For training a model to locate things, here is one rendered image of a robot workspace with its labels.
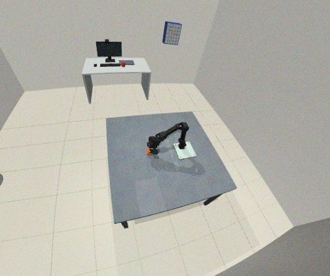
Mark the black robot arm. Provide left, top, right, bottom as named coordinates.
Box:
left=147, top=122, right=189, bottom=149

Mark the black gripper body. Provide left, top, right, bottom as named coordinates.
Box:
left=152, top=143, right=159, bottom=154

